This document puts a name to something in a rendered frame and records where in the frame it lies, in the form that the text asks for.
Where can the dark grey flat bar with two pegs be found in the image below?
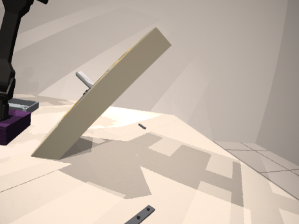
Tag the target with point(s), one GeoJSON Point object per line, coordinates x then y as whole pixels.
{"type": "Point", "coordinates": [141, 216]}

